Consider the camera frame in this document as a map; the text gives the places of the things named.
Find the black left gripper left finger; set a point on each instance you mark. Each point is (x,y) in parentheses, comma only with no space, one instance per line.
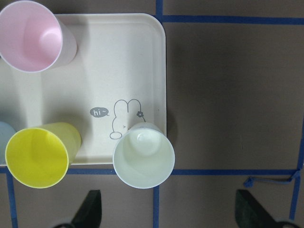
(89,215)

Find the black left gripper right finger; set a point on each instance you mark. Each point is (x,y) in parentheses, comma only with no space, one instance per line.
(249,213)

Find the white plastic cup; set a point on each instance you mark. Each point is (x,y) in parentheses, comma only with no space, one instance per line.
(144,157)

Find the yellow plastic cup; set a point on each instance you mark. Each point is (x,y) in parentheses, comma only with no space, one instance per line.
(39,157)

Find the pink plastic cup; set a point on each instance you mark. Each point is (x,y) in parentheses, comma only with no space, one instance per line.
(33,39)

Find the cream rabbit print tray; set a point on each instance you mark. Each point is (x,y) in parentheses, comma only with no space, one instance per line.
(116,80)

